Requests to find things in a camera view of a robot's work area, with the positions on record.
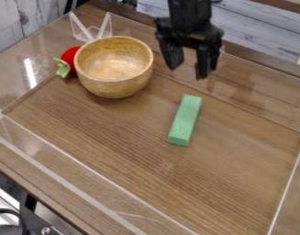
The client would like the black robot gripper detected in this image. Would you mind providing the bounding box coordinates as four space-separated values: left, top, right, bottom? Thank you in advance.
154 17 224 80

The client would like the green rectangular block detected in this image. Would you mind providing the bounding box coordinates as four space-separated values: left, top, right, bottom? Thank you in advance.
168 95 203 147

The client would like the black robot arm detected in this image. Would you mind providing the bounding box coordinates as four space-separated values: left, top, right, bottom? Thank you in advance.
154 0 224 80

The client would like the light wooden bowl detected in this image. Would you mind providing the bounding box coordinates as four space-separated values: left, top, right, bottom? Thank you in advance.
74 36 153 98

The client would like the red toy strawberry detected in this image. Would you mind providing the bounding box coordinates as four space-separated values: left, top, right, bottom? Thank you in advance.
53 46 81 78

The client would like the black table leg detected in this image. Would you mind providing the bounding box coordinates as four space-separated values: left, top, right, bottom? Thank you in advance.
24 195 37 212

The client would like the clear acrylic corner bracket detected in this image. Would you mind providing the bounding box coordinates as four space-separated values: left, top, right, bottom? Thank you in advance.
68 12 112 43

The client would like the clear acrylic tray wall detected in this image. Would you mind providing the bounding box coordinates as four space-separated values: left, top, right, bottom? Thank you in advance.
0 110 197 235

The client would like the black cable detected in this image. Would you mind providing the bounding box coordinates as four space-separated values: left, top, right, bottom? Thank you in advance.
0 208 26 235

